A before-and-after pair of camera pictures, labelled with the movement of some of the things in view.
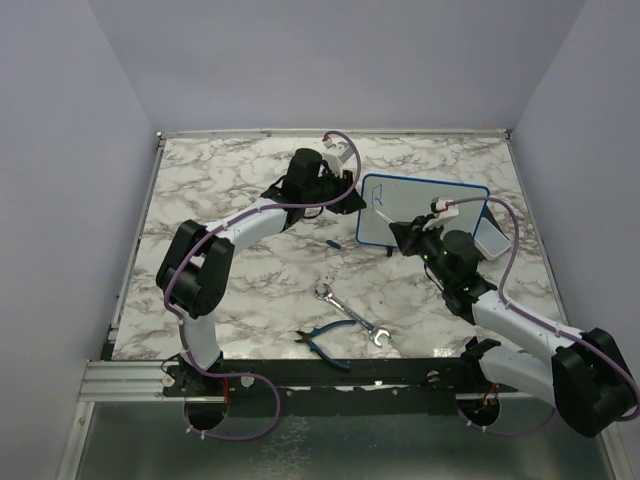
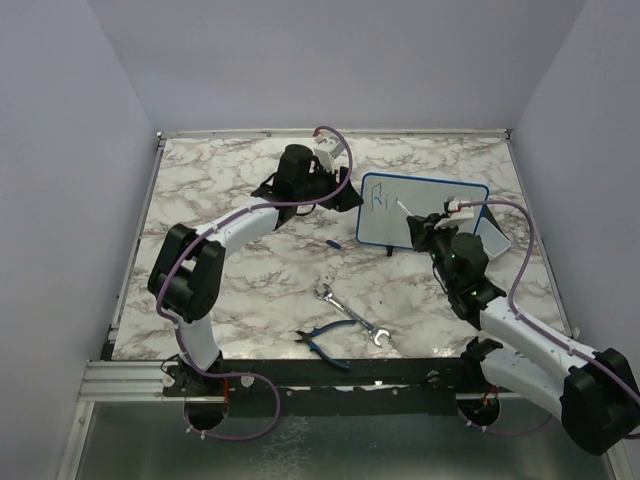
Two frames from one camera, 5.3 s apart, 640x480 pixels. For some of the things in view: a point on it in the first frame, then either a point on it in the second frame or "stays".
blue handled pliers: (307, 338) stays
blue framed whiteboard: (383, 199) stays
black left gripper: (348, 204) stays
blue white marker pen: (384, 216) -> (403, 207)
